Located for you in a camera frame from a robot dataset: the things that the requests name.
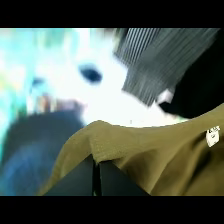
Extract olive green garment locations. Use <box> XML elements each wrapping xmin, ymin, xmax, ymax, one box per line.
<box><xmin>37</xmin><ymin>102</ymin><xmax>224</xmax><ymax>197</ymax></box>

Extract dark blue garment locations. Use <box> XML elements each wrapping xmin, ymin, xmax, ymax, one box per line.
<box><xmin>0</xmin><ymin>109</ymin><xmax>86</xmax><ymax>197</ymax></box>

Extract black garment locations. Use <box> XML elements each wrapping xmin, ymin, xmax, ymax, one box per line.
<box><xmin>158</xmin><ymin>33</ymin><xmax>224</xmax><ymax>120</ymax></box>

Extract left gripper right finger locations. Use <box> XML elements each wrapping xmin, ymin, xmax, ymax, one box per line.
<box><xmin>98</xmin><ymin>160</ymin><xmax>150</xmax><ymax>197</ymax></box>

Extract grey striped garment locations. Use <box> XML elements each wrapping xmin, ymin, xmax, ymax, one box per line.
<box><xmin>113</xmin><ymin>27</ymin><xmax>221</xmax><ymax>108</ymax></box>

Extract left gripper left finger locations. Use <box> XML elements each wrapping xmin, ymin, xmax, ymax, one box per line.
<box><xmin>44</xmin><ymin>155</ymin><xmax>96</xmax><ymax>197</ymax></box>

